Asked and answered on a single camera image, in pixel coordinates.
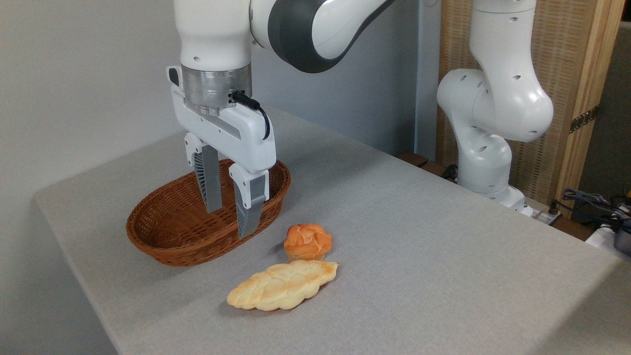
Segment long braided bread loaf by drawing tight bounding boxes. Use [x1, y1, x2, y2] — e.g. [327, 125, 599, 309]
[227, 260, 339, 312]

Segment brown wicker basket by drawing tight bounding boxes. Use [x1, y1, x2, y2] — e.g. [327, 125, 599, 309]
[126, 158, 291, 267]

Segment bundle of dark cables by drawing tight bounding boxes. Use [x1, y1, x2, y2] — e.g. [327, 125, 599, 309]
[556, 188, 631, 230]

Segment round orange bread roll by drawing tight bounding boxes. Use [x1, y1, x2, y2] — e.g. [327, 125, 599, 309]
[283, 223, 333, 262]

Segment grey box with white base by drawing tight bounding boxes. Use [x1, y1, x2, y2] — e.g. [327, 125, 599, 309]
[585, 223, 631, 262]

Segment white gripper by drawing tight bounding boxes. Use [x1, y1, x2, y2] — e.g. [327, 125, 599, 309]
[167, 66, 277, 240]

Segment woven wood-framed screen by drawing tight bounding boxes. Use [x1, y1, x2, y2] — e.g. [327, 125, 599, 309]
[436, 0, 627, 218]

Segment black screen hinge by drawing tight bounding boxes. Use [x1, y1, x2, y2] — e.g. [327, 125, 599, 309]
[569, 105, 600, 134]

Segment grey tablecloth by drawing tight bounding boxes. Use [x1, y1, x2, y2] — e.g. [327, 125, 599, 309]
[34, 106, 631, 355]

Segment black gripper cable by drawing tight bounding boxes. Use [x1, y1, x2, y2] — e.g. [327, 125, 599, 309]
[231, 91, 271, 141]

